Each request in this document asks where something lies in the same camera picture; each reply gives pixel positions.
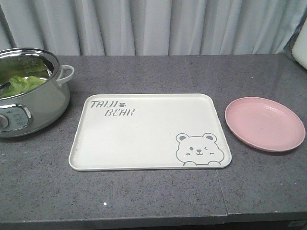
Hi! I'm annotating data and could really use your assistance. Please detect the lettuce leaves in pot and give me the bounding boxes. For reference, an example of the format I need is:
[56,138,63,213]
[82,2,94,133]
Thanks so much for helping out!
[0,56,50,98]

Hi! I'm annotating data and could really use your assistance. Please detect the cream bear serving tray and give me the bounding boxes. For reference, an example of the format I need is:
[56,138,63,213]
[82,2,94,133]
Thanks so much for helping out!
[69,93,232,171]

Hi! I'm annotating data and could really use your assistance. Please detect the white rice cooker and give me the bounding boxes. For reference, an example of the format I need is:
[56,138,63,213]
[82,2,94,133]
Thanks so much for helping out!
[292,21,307,69]

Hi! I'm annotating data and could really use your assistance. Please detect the green electric cooking pot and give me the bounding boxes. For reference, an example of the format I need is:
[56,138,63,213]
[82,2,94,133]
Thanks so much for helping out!
[0,48,74,138]

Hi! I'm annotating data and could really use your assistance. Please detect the white pleated curtain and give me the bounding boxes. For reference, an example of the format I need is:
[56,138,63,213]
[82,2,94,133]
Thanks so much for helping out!
[0,0,307,56]

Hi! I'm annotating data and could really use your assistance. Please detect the pink round plate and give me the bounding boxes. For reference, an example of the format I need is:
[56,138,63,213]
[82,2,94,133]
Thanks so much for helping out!
[224,97,306,152]

